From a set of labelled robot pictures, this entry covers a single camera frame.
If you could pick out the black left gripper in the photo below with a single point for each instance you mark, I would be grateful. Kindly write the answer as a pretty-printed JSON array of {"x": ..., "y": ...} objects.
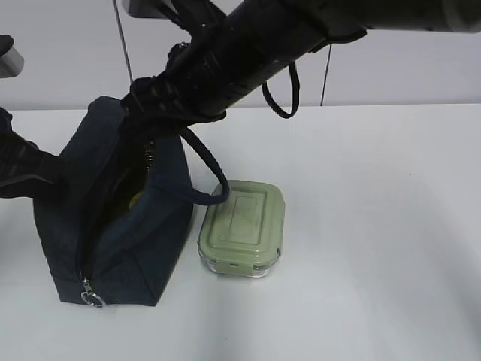
[{"x": 26, "y": 170}]

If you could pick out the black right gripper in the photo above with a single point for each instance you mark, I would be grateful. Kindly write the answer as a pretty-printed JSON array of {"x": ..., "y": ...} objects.
[{"x": 193, "y": 88}]

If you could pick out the yellow wrinkled pear toy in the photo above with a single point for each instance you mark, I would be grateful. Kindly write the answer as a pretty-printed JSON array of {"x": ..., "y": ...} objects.
[{"x": 134, "y": 199}]

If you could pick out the dark blue fabric lunch bag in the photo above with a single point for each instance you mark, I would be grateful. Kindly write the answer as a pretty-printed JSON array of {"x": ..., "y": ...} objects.
[{"x": 101, "y": 253}]

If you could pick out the green lidded glass food container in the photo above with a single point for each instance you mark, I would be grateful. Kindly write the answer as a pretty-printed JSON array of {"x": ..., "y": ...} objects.
[{"x": 243, "y": 236}]

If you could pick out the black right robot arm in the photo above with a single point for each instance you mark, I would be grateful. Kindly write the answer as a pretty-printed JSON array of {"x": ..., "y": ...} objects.
[{"x": 230, "y": 55}]

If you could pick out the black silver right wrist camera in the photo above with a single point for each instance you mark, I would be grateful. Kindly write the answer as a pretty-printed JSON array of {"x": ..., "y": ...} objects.
[{"x": 149, "y": 9}]

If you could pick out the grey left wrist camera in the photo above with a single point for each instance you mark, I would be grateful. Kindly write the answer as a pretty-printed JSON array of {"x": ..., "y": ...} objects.
[{"x": 12, "y": 62}]

